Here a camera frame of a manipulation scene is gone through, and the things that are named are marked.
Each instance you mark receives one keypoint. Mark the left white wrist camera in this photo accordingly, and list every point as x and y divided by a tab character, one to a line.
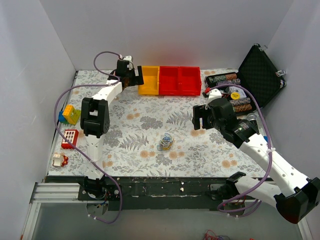
128	59

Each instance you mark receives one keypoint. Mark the yellow plastic bin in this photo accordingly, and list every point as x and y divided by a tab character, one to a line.
150	76

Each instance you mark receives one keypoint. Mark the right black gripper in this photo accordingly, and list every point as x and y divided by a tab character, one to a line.
200	116

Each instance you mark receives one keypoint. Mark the black poker chip case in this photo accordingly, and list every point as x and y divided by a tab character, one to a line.
257	74

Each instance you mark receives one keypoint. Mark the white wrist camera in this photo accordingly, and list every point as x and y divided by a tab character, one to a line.
211	94
128	59

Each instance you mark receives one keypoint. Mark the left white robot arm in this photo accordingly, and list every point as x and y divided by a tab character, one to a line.
95	122

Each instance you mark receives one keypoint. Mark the red plastic bin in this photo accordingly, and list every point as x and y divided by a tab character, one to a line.
189	81
168	81

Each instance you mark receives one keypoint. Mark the aluminium frame rail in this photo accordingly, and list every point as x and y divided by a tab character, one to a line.
47	193

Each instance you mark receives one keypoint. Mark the floral table mat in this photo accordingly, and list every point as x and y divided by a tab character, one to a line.
153	136

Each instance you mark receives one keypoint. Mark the yellow green blue block stack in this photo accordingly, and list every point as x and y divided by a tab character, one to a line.
69	115

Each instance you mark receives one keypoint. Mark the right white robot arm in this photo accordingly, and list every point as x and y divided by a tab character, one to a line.
288	190

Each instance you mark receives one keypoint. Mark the red white window block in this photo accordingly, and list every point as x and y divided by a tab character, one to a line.
72	136

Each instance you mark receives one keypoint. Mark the small red white toy block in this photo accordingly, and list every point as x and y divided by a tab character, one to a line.
59	160

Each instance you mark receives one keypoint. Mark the black microphone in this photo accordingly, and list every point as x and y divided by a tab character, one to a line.
251	117

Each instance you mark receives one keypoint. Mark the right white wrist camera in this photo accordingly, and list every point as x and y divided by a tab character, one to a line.
211	94

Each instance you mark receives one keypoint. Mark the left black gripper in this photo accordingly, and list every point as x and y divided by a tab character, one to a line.
136	76

